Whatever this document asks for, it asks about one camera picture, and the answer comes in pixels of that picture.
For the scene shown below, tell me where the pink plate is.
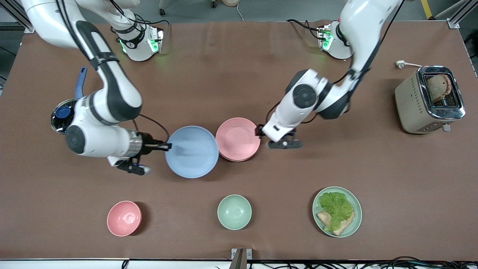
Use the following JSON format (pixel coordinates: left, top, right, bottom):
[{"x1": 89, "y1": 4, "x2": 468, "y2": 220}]
[{"x1": 215, "y1": 117, "x2": 261, "y2": 160}]

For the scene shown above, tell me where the blue plate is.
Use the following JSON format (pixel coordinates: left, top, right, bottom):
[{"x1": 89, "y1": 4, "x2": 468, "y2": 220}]
[{"x1": 165, "y1": 125, "x2": 220, "y2": 179}]

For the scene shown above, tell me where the beige plate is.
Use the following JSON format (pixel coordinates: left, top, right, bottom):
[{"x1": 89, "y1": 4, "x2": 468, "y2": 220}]
[{"x1": 218, "y1": 151, "x2": 259, "y2": 163}]

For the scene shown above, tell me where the brown table cover sheet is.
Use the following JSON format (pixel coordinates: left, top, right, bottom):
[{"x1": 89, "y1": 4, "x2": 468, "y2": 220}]
[{"x1": 0, "y1": 19, "x2": 478, "y2": 262}]

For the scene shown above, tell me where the pink bowl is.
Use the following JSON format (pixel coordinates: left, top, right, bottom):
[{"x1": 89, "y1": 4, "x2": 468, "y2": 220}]
[{"x1": 106, "y1": 200, "x2": 143, "y2": 237}]

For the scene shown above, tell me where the green bowl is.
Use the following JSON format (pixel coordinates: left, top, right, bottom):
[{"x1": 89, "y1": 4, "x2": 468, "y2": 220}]
[{"x1": 217, "y1": 194, "x2": 252, "y2": 231}]

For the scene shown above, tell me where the glass lid with blue knob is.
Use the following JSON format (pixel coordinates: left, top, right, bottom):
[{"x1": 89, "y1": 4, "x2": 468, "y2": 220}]
[{"x1": 51, "y1": 98, "x2": 80, "y2": 134}]

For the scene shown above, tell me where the green lettuce leaf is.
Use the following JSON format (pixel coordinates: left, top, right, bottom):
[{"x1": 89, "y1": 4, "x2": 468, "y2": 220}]
[{"x1": 318, "y1": 191, "x2": 354, "y2": 232}]

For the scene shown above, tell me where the brown bread slice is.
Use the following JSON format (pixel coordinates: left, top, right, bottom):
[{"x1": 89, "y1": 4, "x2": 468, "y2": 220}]
[{"x1": 316, "y1": 210, "x2": 356, "y2": 236}]

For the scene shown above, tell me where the green plate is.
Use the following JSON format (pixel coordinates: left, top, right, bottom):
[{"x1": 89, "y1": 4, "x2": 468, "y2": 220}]
[{"x1": 312, "y1": 186, "x2": 363, "y2": 238}]

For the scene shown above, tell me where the beige chair base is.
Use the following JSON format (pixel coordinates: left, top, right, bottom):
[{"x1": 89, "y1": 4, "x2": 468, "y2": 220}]
[{"x1": 210, "y1": 0, "x2": 240, "y2": 9}]

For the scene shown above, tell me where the beige chrome toaster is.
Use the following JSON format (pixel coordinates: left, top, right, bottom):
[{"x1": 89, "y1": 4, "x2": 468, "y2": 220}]
[{"x1": 394, "y1": 65, "x2": 466, "y2": 135}]

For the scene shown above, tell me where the brown bread in toaster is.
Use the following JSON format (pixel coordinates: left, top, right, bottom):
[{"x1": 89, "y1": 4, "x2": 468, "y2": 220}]
[{"x1": 426, "y1": 74, "x2": 453, "y2": 102}]

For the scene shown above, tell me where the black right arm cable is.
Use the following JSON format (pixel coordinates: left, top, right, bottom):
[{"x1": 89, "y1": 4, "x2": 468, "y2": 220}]
[{"x1": 56, "y1": 0, "x2": 170, "y2": 143}]

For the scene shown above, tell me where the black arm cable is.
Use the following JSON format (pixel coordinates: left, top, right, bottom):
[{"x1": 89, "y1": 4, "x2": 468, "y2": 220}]
[
  {"x1": 266, "y1": 0, "x2": 405, "y2": 126},
  {"x1": 56, "y1": 0, "x2": 170, "y2": 143}
]

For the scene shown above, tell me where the dark saucepan with blue handle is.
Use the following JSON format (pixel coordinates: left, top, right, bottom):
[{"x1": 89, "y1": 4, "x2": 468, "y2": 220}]
[{"x1": 50, "y1": 67, "x2": 88, "y2": 135}]

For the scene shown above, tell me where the black base cable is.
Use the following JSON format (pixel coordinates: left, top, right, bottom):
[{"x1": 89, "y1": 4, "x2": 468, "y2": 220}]
[
  {"x1": 286, "y1": 18, "x2": 324, "y2": 40},
  {"x1": 112, "y1": 0, "x2": 170, "y2": 28}
]

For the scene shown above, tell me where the metal table bracket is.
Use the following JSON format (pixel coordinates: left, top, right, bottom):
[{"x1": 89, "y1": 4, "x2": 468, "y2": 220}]
[{"x1": 231, "y1": 248, "x2": 253, "y2": 269}]

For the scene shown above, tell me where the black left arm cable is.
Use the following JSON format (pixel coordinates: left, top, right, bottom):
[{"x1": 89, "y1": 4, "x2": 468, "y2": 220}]
[{"x1": 266, "y1": 0, "x2": 405, "y2": 126}]

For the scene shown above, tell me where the aluminium frame profile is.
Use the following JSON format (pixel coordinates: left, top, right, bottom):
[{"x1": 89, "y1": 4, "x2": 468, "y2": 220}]
[
  {"x1": 434, "y1": 0, "x2": 478, "y2": 30},
  {"x1": 0, "y1": 0, "x2": 37, "y2": 34}
]

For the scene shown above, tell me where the black floor cable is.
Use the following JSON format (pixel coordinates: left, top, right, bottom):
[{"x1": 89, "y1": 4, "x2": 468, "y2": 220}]
[{"x1": 304, "y1": 256, "x2": 478, "y2": 269}]

